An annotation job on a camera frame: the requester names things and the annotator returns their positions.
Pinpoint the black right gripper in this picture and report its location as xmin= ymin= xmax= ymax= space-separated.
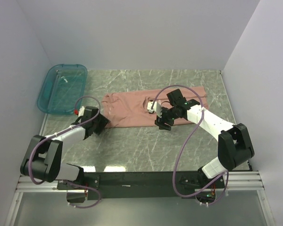
xmin=155 ymin=105 xmax=179 ymax=131

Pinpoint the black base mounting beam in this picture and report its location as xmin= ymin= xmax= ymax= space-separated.
xmin=74 ymin=171 xmax=211 ymax=199

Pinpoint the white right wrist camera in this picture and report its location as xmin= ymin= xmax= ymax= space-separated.
xmin=147 ymin=101 xmax=162 ymax=118

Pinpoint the teal transparent plastic bin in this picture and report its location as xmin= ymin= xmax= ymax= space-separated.
xmin=37 ymin=64 xmax=88 ymax=115

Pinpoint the pink t shirt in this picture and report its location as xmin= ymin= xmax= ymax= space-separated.
xmin=101 ymin=87 xmax=208 ymax=128

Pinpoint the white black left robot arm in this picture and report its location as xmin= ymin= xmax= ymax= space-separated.
xmin=20 ymin=106 xmax=110 ymax=189

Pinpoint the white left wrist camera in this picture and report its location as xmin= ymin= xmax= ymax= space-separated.
xmin=74 ymin=106 xmax=85 ymax=117

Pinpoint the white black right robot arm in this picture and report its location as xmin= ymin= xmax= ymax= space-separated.
xmin=147 ymin=89 xmax=254 ymax=188

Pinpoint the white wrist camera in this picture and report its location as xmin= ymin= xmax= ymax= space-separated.
xmin=147 ymin=101 xmax=162 ymax=118
xmin=74 ymin=106 xmax=85 ymax=117

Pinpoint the aluminium frame rail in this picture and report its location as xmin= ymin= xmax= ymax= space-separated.
xmin=16 ymin=171 xmax=265 ymax=192

